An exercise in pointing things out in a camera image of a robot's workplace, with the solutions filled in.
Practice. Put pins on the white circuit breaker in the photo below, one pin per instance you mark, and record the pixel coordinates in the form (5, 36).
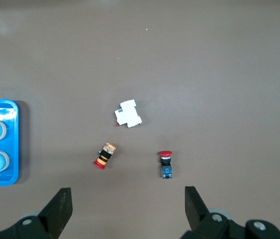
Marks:
(128, 114)

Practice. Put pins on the red push button blue body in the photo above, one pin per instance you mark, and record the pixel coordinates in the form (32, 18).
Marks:
(165, 166)

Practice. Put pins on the red emergency button orange body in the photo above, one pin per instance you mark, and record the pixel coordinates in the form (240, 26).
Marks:
(104, 156)

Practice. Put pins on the blue plastic tray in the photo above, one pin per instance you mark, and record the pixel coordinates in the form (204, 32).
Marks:
(12, 149)

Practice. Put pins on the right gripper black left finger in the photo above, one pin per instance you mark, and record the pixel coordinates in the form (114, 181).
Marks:
(50, 219)

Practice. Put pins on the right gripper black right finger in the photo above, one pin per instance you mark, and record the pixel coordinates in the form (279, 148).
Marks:
(199, 221)

